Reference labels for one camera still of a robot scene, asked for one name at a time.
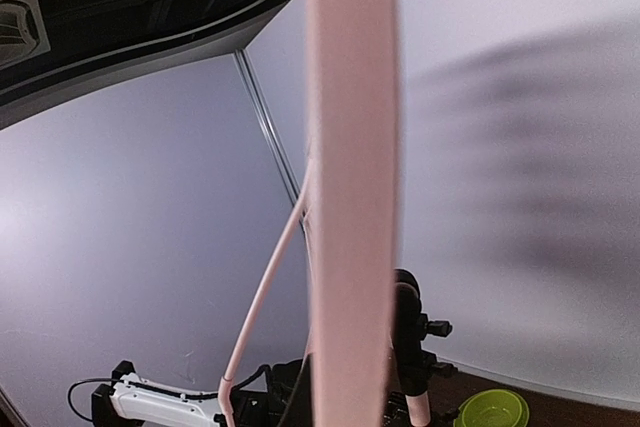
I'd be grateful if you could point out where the pink music stand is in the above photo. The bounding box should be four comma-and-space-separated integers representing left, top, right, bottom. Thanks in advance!
218, 0, 401, 426

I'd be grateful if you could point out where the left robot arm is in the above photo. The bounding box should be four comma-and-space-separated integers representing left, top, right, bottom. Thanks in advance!
66, 359, 313, 426

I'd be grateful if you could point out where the green plastic bowl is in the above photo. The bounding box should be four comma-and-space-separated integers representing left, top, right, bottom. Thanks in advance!
454, 389, 530, 427

